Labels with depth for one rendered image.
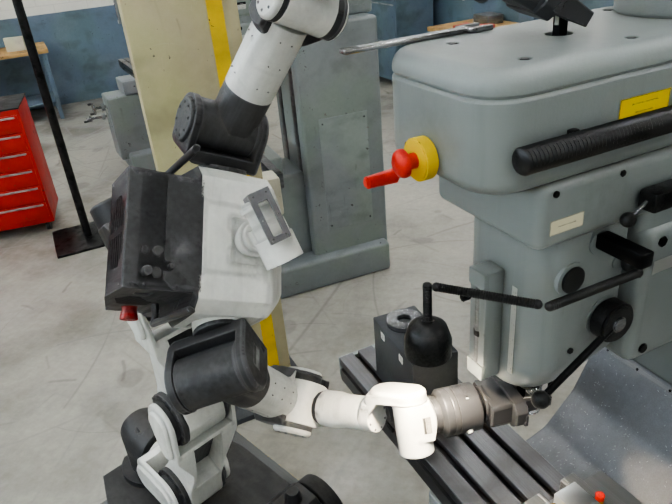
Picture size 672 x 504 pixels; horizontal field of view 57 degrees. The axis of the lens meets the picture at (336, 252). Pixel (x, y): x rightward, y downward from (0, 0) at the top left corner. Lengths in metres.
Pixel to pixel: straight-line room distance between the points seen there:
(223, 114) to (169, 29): 1.36
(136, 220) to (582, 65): 0.67
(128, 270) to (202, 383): 0.22
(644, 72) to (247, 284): 0.67
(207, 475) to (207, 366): 0.82
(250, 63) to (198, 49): 1.43
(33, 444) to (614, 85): 2.99
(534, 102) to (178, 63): 1.86
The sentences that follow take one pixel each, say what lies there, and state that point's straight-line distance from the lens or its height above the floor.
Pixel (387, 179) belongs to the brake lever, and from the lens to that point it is 0.95.
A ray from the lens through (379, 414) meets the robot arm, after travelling 1.23.
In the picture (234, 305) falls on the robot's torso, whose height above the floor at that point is 1.50.
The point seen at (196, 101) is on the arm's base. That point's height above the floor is 1.80.
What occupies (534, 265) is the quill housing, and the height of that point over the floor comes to 1.58.
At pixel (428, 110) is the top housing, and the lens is 0.84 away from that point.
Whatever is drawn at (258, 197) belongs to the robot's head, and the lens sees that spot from 0.98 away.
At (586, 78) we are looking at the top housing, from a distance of 0.83.
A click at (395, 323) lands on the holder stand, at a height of 1.16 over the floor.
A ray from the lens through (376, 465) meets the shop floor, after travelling 2.80.
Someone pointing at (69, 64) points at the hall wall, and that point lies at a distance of 9.80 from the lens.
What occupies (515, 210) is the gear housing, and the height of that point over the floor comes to 1.68.
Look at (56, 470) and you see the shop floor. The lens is 3.18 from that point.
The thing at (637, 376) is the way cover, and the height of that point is 1.10.
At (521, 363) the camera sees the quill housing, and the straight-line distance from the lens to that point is 1.08.
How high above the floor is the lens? 2.06
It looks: 28 degrees down
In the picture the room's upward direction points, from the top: 5 degrees counter-clockwise
